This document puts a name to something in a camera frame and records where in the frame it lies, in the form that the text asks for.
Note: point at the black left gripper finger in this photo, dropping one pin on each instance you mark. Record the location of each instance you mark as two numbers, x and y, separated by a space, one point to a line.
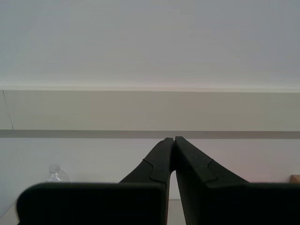
157 161
192 168

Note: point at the clear plastic water bottle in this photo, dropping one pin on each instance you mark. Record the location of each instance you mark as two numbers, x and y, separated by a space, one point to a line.
57 174

